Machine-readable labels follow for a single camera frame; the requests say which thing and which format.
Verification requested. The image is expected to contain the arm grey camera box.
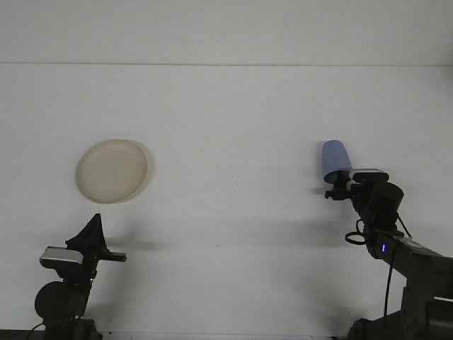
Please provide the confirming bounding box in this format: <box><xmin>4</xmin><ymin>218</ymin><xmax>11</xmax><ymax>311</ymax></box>
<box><xmin>39</xmin><ymin>247</ymin><xmax>84</xmax><ymax>267</ymax></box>
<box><xmin>348</xmin><ymin>169</ymin><xmax>390</xmax><ymax>188</ymax></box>

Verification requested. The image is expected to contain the pale blue cup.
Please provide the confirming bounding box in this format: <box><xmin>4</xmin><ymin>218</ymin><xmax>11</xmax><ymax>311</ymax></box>
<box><xmin>321</xmin><ymin>140</ymin><xmax>354</xmax><ymax>186</ymax></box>

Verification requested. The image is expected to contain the pale round plate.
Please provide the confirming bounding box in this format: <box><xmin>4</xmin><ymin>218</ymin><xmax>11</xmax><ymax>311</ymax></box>
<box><xmin>75</xmin><ymin>138</ymin><xmax>156</xmax><ymax>205</ymax></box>

